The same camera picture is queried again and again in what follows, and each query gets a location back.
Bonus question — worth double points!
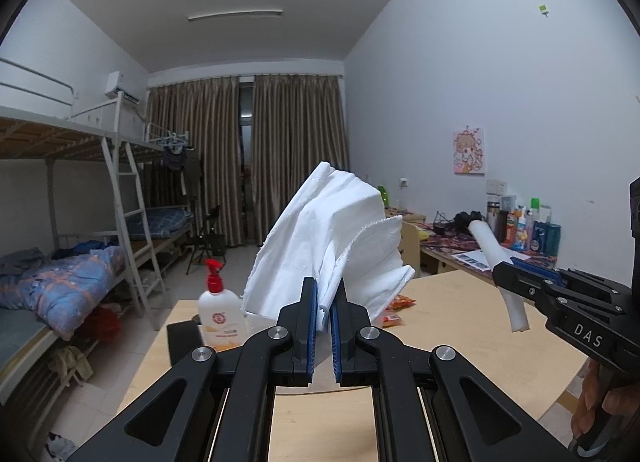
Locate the row of toiletry bottles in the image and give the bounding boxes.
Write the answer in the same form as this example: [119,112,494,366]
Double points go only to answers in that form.
[486,196,562,257]

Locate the plain wooden desk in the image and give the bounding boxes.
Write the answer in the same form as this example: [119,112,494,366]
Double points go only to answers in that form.
[387,209,427,226]

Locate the white foam box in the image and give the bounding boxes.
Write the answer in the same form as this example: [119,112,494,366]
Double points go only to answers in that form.
[243,311,281,338]

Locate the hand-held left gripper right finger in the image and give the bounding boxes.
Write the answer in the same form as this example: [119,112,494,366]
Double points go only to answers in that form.
[330,278,583,462]

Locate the brown curtain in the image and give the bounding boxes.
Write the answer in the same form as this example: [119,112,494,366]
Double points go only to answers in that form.
[251,73,349,248]
[146,76,240,248]

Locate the dark hanging clothes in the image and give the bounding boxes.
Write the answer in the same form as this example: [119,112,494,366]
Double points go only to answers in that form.
[161,145,204,198]

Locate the black folding chair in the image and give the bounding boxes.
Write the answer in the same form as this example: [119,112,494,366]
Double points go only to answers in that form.
[186,205,229,276]

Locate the beige cloth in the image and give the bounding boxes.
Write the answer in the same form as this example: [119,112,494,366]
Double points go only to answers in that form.
[47,345,95,386]

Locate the ceiling tube lamp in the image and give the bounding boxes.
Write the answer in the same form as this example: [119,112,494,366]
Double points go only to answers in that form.
[187,9,283,22]

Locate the white air conditioner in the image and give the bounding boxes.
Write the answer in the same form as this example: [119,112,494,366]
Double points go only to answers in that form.
[105,71,141,104]

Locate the white paper sheets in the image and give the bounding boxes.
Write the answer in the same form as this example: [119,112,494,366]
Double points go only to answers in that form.
[450,249,534,271]

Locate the black smartphone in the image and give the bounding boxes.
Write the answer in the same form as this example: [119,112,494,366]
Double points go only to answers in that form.
[166,321,203,368]

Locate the person's right hand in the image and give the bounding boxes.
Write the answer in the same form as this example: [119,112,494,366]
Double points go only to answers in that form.
[571,358,640,442]

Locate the blue plaid mattress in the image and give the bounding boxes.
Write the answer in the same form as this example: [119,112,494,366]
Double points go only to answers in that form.
[125,207,194,241]

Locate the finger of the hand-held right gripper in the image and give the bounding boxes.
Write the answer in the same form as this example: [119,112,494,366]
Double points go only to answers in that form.
[510,257,634,304]
[492,262,622,324]

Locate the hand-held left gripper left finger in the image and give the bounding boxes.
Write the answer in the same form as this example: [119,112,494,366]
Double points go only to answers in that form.
[65,276,319,462]

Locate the black headphones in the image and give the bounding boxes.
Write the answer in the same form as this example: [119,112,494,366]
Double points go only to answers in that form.
[452,211,484,233]

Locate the white foam tube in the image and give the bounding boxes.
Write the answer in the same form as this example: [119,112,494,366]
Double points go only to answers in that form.
[467,220,531,333]

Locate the red cloth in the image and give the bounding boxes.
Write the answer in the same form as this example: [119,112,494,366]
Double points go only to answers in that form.
[80,306,123,343]

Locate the cartoon wall poster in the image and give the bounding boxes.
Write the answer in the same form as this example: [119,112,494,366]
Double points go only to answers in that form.
[453,127,487,174]

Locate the wooden chair with smiley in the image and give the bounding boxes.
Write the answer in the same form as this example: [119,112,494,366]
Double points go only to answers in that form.
[400,219,422,278]

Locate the wooden desk with patterned mat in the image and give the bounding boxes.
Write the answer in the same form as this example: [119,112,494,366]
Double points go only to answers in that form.
[420,222,561,276]

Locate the white bunk ladder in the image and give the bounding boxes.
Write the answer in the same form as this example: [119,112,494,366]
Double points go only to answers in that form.
[101,135,166,331]

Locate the blue patterned quilt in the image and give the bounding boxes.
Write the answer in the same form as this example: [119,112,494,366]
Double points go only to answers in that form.
[0,245,129,341]

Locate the white pump lotion bottle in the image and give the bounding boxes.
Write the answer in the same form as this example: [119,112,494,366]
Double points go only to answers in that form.
[197,259,249,354]

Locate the metal bunk bed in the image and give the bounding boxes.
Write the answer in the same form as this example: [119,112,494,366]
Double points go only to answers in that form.
[0,57,171,443]
[117,92,201,263]

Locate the white tissue paper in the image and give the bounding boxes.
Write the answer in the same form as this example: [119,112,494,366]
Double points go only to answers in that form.
[241,161,416,338]

